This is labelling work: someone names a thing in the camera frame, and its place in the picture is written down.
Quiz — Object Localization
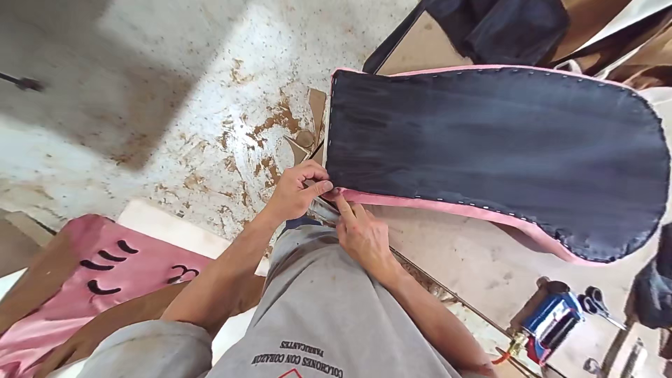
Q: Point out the person's right hand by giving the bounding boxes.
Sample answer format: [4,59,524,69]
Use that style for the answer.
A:
[332,188,393,279]

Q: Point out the white foam sheet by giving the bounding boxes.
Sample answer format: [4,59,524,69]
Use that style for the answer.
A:
[118,198,270,277]

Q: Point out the black panel with pink edge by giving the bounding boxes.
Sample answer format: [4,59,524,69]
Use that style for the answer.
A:
[322,64,672,265]

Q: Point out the person's body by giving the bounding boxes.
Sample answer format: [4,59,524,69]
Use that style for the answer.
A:
[77,225,463,378]

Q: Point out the scissors with black handles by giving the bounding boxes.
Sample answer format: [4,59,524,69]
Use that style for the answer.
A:
[577,286,628,331]

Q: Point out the beige cardboard panel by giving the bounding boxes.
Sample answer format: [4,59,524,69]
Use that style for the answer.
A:
[376,10,473,77]

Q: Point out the person's legs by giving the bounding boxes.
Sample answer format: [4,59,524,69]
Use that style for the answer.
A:
[284,215,322,232]

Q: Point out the pink fabric with black marks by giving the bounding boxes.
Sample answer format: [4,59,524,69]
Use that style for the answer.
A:
[0,213,213,378]

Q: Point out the brown and white fabric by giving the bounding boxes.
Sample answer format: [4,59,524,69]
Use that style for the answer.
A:
[550,0,672,90]

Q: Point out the person's right forearm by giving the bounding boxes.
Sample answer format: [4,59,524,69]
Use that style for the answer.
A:
[375,257,497,378]

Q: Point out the large black fabric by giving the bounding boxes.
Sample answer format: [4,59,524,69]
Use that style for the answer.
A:
[362,0,571,75]

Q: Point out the person's left hand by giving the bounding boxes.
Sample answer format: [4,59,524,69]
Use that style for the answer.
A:
[266,160,334,222]

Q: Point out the small black cloth bundle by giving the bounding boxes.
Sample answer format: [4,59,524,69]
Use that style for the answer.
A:
[633,223,672,330]

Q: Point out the brown cardboard sheet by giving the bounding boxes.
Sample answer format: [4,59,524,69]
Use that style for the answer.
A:
[0,209,55,278]

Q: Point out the narrow brown cardboard strip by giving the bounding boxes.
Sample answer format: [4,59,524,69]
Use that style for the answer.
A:
[308,88,327,148]

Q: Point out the person's left forearm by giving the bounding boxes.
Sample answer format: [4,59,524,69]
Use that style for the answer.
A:
[160,206,287,339]

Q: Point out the work table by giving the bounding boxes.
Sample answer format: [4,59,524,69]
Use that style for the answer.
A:
[307,84,672,378]

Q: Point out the blue and white box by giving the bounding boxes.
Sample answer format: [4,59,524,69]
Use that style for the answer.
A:
[522,290,585,365]

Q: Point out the dark brown roll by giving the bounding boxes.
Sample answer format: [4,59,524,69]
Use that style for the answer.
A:
[535,277,571,297]

